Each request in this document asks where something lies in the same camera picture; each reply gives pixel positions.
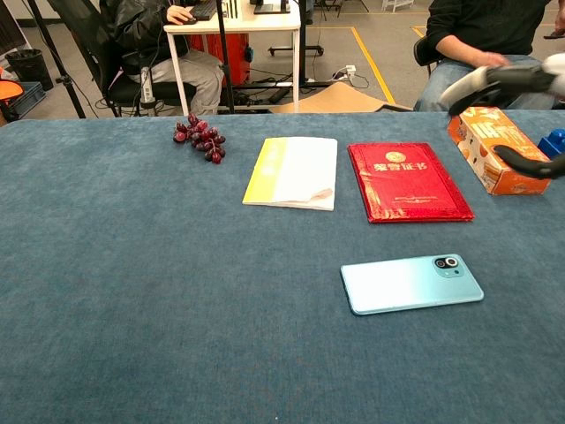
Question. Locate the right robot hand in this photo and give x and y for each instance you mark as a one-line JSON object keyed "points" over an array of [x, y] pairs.
{"points": [[521, 78]]}

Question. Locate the smartphone with teal back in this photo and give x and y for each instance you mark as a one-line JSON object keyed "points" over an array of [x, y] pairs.
{"points": [[397, 285]]}

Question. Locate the orange cardboard carton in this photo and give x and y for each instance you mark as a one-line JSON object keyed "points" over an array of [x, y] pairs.
{"points": [[485, 132]]}

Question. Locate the person in black sweater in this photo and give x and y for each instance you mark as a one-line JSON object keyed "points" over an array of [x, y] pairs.
{"points": [[476, 22]]}

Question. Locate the blue toy block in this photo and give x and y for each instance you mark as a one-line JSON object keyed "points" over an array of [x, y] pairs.
{"points": [[554, 143]]}

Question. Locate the black chair with armrest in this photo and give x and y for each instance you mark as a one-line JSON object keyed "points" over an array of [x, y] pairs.
{"points": [[424, 50]]}

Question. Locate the white rack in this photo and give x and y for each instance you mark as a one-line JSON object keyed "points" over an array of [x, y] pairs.
{"points": [[406, 4]]}

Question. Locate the red certificate folder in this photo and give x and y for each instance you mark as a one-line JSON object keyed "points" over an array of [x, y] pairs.
{"points": [[406, 185]]}

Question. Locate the white power strip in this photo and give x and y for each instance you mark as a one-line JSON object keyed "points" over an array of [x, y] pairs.
{"points": [[350, 69]]}

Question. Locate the brown cardboard sheet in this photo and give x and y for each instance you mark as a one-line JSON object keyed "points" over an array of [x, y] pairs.
{"points": [[340, 99]]}

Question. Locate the black rolling stand base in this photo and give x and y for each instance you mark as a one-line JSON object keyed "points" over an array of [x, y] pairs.
{"points": [[296, 48]]}

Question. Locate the yellow and white booklet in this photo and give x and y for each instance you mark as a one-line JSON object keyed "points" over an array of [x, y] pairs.
{"points": [[300, 172]]}

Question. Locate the black power strip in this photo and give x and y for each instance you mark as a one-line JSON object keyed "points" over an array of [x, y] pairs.
{"points": [[278, 95]]}

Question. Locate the black monitor base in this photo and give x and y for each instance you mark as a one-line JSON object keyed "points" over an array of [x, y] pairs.
{"points": [[271, 9]]}

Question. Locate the white desk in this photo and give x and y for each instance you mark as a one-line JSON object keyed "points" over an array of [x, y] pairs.
{"points": [[247, 24]]}

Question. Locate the black vertical pole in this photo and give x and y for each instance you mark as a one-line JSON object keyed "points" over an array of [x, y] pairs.
{"points": [[225, 53]]}

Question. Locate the red cabinet under desk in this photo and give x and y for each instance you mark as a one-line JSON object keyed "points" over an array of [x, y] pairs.
{"points": [[205, 46]]}

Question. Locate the dark red grape bunch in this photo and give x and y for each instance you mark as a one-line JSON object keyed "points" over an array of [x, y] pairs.
{"points": [[205, 137]]}

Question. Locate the black keyboard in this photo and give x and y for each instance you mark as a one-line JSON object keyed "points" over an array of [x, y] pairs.
{"points": [[204, 11]]}

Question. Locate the black computer mouse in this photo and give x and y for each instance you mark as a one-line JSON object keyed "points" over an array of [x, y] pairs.
{"points": [[189, 20]]}

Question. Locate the person in black jacket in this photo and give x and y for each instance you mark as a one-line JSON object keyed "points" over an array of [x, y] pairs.
{"points": [[141, 31]]}

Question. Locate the black office chair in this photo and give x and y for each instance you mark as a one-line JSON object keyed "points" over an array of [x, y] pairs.
{"points": [[128, 93]]}

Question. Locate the blue table cloth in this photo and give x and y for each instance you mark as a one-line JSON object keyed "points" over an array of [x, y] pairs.
{"points": [[132, 265]]}

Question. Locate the black tripod stand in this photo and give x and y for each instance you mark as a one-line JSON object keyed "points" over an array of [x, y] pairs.
{"points": [[66, 81]]}

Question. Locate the black trash bin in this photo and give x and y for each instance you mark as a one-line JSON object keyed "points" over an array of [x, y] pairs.
{"points": [[28, 66]]}

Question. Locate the blue plastic crate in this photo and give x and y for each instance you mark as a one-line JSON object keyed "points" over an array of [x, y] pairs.
{"points": [[28, 99]]}

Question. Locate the orange object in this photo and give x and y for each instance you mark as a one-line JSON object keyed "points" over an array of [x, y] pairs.
{"points": [[9, 90]]}

